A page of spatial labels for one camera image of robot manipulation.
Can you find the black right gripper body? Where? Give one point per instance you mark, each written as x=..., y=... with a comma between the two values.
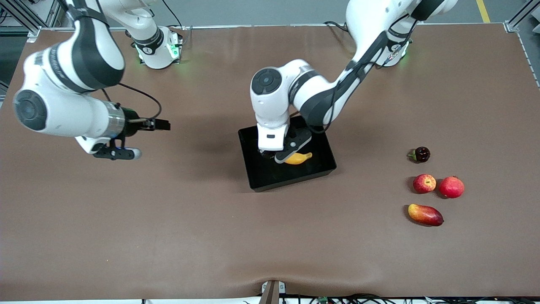
x=132, y=123

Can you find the yellow banana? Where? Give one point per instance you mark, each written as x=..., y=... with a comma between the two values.
x=299, y=158

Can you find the red yellow apple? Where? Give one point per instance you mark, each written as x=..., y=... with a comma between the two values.
x=424, y=184

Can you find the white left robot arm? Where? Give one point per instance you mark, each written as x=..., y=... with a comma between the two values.
x=270, y=105

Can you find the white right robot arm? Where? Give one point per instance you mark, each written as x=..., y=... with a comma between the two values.
x=63, y=114

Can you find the black plastic box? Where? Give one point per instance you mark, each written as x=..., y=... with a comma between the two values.
x=261, y=173

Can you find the brown table cover mat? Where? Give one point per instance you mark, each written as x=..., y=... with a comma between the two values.
x=126, y=232

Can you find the metal table clamp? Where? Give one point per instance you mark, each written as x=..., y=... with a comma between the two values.
x=272, y=293

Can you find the dark purple mangosteen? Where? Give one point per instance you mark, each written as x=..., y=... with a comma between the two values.
x=422, y=154

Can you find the red orange mango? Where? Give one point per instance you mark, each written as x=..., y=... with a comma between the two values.
x=425, y=215

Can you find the red pomegranate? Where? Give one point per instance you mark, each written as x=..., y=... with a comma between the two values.
x=451, y=188

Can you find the aluminium frame profile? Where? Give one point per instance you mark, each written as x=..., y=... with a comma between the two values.
x=517, y=21
x=25, y=17

